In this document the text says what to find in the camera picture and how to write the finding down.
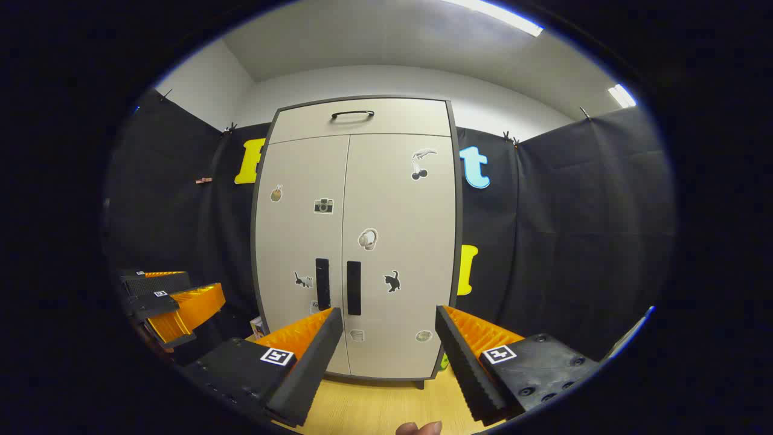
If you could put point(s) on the black backdrop cloth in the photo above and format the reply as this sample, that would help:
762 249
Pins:
574 241

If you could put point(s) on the small white box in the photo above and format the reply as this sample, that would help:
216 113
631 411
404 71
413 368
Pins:
258 328

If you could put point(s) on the beige cabinet drawer front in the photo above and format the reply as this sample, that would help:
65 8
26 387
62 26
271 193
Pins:
392 121

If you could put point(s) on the long ceiling light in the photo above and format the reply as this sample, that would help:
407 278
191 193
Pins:
501 15

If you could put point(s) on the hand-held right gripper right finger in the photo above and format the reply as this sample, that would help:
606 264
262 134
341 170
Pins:
468 374

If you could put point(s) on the small green bottle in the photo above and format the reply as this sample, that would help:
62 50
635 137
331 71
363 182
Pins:
445 361

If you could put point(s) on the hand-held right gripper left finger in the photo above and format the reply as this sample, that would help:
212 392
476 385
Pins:
311 368

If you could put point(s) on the camera sticker shoe cabinet door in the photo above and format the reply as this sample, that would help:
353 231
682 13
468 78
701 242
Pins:
290 241

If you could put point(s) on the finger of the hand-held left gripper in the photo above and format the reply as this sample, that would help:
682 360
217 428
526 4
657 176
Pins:
193 308
157 284

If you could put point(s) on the beige double-door shoe cabinet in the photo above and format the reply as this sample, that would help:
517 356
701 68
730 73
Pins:
458 241

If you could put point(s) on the headphone sticker shoe cabinet door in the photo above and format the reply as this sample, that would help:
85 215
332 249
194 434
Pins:
404 211

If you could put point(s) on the small ceiling light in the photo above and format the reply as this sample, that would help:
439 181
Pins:
622 96

